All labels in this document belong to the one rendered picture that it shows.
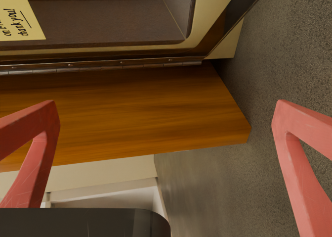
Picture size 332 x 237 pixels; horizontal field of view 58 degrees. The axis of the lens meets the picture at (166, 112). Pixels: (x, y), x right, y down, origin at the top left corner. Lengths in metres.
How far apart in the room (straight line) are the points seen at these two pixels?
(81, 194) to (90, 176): 0.08
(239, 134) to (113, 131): 0.16
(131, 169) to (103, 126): 0.88
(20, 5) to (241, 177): 0.35
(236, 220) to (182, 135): 0.19
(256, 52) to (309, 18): 0.10
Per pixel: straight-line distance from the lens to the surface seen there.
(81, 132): 0.37
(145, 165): 1.24
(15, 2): 0.25
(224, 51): 0.43
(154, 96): 0.42
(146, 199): 1.43
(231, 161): 0.48
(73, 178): 1.26
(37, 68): 0.38
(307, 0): 0.32
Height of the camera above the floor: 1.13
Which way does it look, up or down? 13 degrees down
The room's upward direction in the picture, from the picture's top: 95 degrees counter-clockwise
